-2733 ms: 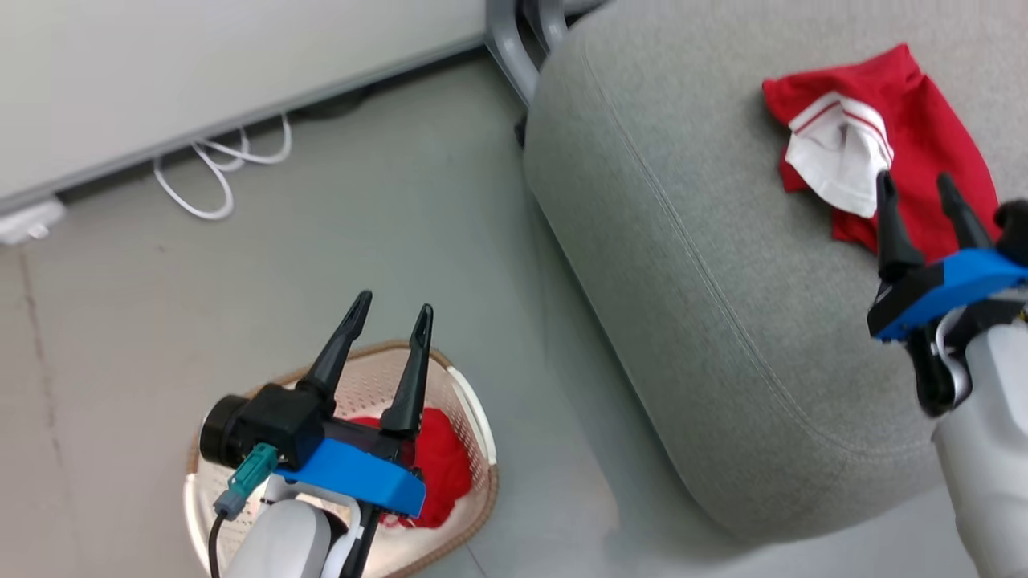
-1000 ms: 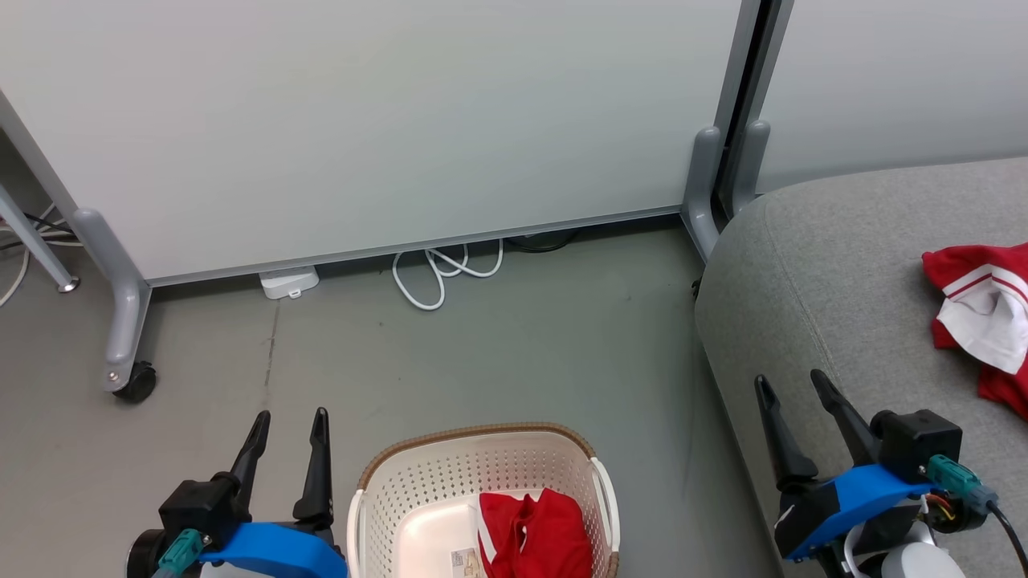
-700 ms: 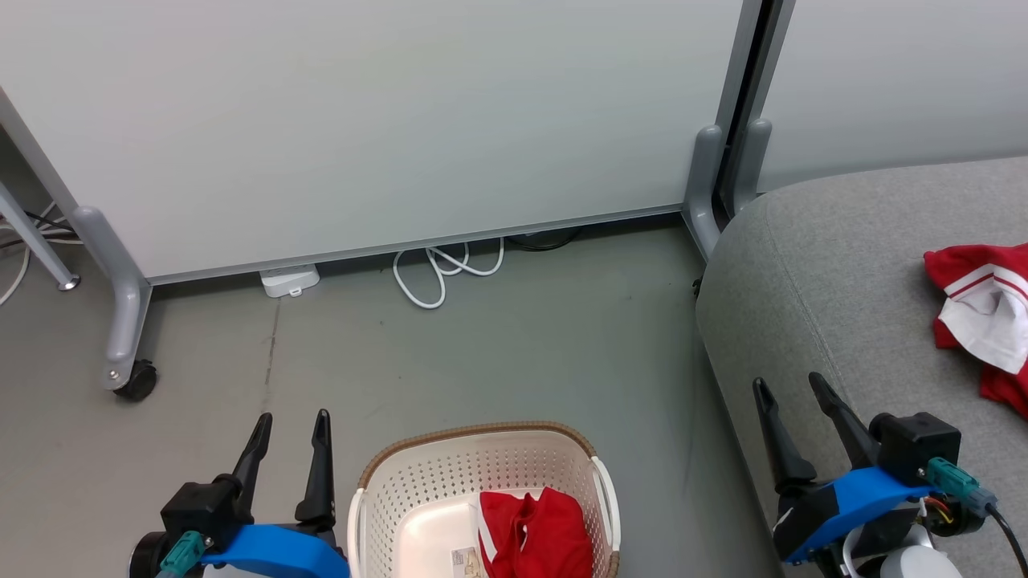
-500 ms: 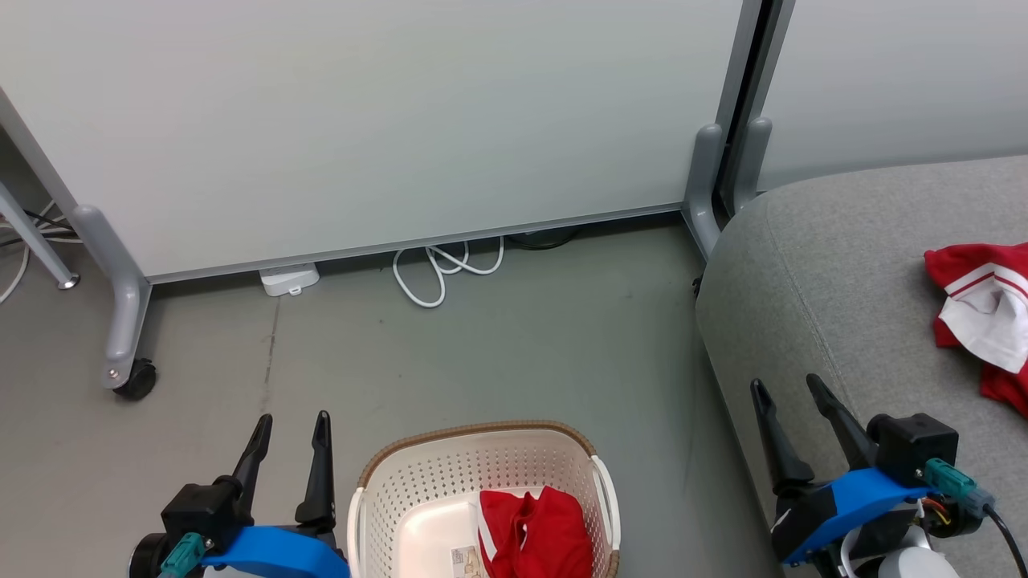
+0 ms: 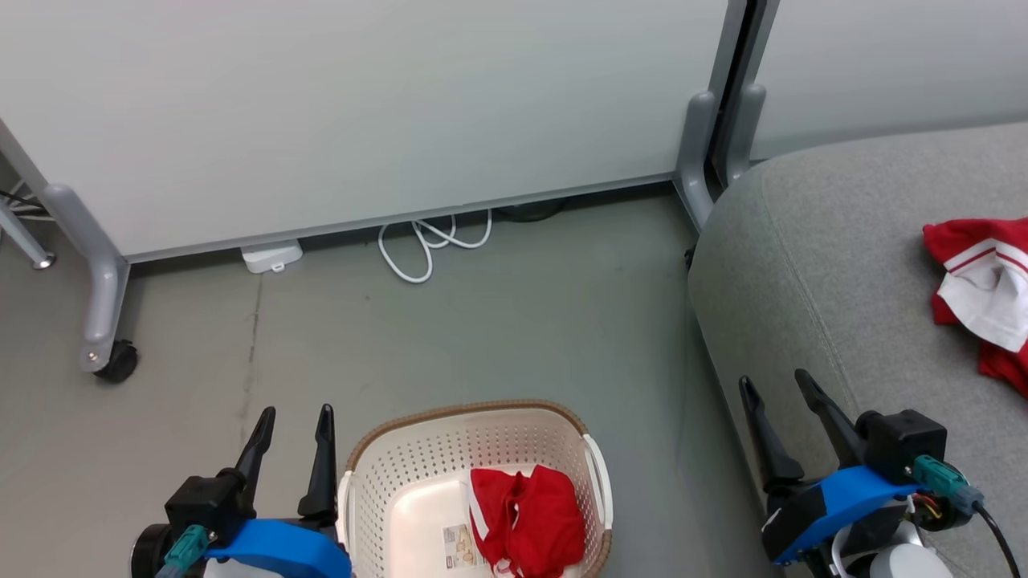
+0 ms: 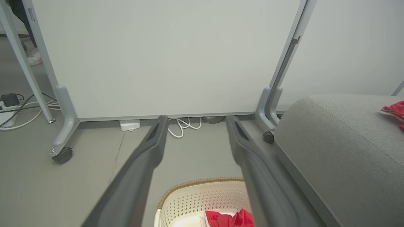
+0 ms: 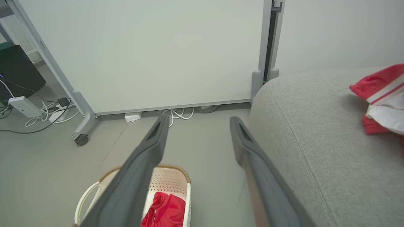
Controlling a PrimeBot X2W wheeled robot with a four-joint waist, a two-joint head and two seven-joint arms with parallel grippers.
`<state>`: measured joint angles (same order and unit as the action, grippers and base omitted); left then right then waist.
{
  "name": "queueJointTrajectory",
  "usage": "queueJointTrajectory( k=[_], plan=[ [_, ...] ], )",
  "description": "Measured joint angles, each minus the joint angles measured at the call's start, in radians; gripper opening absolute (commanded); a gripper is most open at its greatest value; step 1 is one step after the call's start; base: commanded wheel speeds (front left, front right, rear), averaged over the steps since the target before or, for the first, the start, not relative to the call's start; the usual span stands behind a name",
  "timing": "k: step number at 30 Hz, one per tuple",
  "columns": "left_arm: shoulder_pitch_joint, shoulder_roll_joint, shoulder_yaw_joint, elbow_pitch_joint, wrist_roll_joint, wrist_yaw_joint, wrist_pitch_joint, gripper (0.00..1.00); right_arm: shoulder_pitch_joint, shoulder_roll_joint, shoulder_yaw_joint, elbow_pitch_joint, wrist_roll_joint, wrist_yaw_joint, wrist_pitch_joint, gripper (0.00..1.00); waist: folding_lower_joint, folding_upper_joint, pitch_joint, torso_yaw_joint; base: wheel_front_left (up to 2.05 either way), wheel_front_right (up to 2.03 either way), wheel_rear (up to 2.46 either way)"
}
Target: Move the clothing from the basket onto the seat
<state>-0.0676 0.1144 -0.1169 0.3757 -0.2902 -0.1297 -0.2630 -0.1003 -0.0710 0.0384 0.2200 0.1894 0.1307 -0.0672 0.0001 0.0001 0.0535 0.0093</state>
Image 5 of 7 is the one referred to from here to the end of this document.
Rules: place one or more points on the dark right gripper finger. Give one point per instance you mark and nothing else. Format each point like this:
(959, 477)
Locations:
(767, 441)
(831, 425)

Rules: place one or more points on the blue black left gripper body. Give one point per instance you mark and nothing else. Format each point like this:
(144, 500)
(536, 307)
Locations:
(273, 550)

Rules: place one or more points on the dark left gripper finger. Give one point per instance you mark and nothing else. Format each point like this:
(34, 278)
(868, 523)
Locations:
(324, 466)
(257, 445)

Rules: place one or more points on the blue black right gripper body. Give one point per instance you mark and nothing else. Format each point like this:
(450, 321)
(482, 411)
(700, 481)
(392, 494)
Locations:
(835, 506)

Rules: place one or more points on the red and white striped shirt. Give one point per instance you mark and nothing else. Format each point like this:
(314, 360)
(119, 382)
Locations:
(984, 289)

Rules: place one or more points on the plain red garment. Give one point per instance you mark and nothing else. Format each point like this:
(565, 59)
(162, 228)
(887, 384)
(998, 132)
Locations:
(534, 518)

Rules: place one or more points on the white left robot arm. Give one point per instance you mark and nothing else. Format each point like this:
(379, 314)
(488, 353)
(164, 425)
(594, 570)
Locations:
(233, 571)

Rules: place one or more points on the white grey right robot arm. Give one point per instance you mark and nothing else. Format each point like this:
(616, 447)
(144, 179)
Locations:
(891, 558)

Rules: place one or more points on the grey fabric sofa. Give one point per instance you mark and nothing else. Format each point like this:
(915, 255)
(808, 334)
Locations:
(851, 281)

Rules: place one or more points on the white laundry basket brown rim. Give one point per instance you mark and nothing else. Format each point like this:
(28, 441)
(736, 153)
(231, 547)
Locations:
(450, 449)

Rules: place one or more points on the paper label sticker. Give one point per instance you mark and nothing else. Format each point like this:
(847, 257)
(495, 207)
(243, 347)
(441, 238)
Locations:
(460, 547)

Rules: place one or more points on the black caster wheel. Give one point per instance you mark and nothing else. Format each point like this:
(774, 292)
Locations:
(119, 363)

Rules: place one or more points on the white power adapter box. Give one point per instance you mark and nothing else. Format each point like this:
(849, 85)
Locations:
(271, 257)

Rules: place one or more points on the long grey partition leg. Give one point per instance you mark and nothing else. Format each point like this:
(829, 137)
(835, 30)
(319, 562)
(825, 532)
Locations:
(100, 297)

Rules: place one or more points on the short grey partition foot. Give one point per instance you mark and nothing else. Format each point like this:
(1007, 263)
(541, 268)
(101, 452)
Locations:
(695, 152)
(743, 128)

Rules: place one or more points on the metal table leg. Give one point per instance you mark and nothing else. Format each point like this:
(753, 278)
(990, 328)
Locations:
(22, 237)

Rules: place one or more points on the wide white partition panel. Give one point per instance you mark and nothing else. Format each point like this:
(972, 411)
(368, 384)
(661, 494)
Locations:
(361, 112)

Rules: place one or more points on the narrow white partition panel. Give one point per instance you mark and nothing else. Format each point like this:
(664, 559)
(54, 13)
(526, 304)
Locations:
(891, 64)

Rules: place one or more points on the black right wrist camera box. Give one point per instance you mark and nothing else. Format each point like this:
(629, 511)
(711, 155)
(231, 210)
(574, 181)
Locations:
(903, 441)

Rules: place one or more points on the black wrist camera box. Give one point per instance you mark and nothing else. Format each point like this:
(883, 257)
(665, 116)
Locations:
(903, 441)
(201, 506)

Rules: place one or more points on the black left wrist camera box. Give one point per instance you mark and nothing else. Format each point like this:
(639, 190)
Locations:
(201, 506)

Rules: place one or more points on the teal left camera connector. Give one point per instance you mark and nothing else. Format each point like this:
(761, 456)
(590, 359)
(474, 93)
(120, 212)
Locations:
(186, 550)

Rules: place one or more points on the teal camera connector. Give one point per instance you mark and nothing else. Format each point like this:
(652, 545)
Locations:
(948, 482)
(186, 550)

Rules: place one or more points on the teal right camera connector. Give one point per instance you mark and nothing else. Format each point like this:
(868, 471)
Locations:
(948, 482)

